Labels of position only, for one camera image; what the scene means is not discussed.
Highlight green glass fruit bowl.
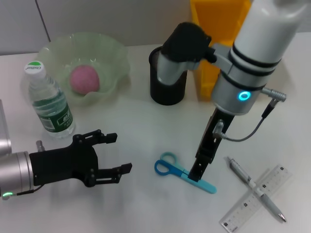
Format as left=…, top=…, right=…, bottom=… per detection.
left=37, top=32, right=131, bottom=107

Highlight clear green-label water bottle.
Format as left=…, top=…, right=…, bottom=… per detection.
left=20, top=60, right=76, bottom=139

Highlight transparent plastic ruler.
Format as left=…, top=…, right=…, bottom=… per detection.
left=219, top=164, right=292, bottom=233

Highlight yellow plastic bin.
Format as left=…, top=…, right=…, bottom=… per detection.
left=189, top=0, right=252, bottom=101

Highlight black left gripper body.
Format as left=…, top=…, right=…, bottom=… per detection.
left=28, top=134, right=101, bottom=188

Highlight white grey pen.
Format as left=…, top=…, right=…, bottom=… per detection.
left=225, top=156, right=287, bottom=223

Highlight blue scissors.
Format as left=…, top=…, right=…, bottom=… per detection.
left=154, top=152, right=217, bottom=194

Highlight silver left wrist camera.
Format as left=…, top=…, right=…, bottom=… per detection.
left=0, top=99, right=12, bottom=156

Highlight black mesh pen holder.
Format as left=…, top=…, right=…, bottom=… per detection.
left=148, top=46, right=188, bottom=106

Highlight pink peach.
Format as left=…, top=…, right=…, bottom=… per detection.
left=69, top=65, right=100, bottom=95

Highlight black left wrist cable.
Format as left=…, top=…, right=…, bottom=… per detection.
left=0, top=182, right=47, bottom=200

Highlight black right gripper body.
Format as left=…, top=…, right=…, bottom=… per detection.
left=195, top=108, right=236, bottom=166

